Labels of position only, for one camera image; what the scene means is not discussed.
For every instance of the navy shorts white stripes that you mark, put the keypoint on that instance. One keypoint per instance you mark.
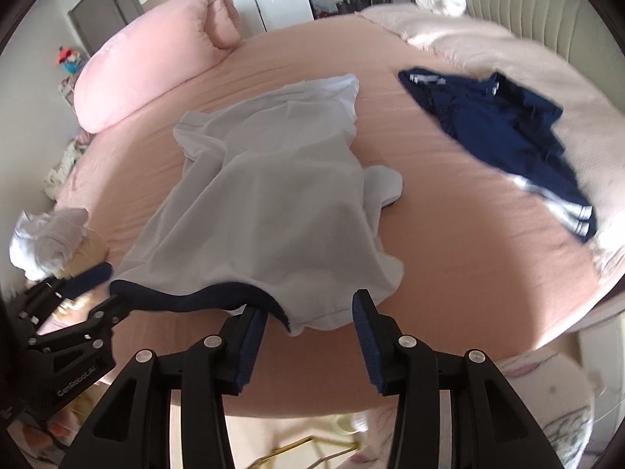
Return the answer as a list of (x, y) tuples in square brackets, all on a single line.
[(503, 137)]

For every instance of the pink rolled duvet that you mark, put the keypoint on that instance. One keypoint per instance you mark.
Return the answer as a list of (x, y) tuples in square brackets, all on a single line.
[(146, 58)]

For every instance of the grey-green padded headboard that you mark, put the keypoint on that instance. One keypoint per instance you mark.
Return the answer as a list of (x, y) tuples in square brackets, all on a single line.
[(537, 5)]

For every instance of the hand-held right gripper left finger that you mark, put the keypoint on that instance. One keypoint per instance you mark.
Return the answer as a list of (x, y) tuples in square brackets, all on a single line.
[(249, 347)]

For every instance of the person's printed pajama pants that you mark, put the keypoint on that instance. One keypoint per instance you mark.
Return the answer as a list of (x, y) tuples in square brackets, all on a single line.
[(547, 400)]

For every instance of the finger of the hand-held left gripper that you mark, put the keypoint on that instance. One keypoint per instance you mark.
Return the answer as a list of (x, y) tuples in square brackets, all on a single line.
[(85, 278), (112, 308)]

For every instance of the heap of light clothes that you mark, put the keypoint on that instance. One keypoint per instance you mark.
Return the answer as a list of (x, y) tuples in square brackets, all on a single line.
[(66, 166)]

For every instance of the white shirt navy trim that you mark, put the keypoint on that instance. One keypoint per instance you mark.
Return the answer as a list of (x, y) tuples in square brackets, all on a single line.
[(273, 195)]

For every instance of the red blue toy figure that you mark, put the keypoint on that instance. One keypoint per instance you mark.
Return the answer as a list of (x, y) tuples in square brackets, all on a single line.
[(69, 58)]

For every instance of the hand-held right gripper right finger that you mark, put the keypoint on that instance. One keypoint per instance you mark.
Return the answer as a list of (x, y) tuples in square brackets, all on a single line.
[(367, 342)]

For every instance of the pink bed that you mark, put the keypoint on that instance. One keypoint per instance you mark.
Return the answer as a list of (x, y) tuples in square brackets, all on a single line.
[(464, 278)]

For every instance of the grey door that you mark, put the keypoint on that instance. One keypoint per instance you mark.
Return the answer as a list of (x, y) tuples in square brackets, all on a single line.
[(105, 10)]

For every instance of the folded white shirt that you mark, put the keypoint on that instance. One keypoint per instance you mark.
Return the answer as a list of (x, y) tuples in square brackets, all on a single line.
[(44, 239)]

